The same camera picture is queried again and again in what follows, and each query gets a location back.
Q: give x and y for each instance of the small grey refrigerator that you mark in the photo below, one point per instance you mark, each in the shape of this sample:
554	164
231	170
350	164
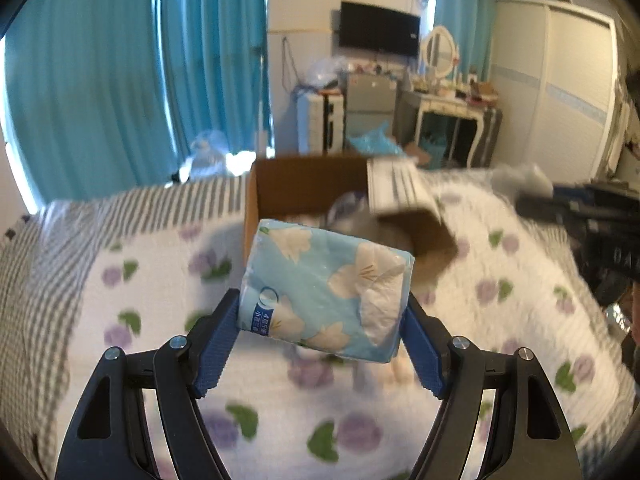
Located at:
370	110

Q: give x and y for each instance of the black wall television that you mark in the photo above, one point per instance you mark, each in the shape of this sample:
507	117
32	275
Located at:
380	29

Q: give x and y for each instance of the bed with floral cover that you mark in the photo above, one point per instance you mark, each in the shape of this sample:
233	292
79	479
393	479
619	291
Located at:
350	350

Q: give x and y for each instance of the white storage cabinet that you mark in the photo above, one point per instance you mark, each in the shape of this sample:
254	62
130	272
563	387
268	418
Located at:
320	122

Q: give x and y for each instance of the teal window curtain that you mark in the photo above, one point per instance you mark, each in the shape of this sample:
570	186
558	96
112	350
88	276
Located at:
125	75

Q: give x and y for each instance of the white dressing table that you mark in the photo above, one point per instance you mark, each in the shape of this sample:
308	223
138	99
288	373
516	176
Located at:
440	115

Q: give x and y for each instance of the grey striped bed sheet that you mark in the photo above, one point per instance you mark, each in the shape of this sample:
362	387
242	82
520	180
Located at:
55	280

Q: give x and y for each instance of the narrow teal curtain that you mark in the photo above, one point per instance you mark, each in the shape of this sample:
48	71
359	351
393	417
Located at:
462	20

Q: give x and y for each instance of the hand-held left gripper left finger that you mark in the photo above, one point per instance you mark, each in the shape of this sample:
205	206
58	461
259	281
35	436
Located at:
216	355

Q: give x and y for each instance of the white wardrobe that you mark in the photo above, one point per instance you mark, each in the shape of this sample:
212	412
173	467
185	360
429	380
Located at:
555	85

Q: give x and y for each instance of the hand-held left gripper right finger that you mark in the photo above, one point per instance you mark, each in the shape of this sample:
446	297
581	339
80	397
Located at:
419	347

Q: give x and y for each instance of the blue floral tissue pack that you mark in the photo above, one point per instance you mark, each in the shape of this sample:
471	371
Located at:
320	287

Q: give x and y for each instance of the brown cardboard box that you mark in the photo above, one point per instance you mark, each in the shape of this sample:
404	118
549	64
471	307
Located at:
310	195

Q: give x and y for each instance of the blue plastic bag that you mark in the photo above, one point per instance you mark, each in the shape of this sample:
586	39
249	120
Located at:
375	141

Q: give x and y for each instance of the white oval vanity mirror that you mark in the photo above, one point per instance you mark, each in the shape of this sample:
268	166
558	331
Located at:
440	50

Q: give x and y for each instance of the clear plastic bag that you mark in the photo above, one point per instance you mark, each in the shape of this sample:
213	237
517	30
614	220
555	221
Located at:
205	155

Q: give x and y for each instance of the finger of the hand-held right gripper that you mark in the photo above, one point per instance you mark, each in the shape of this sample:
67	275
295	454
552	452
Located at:
542	205

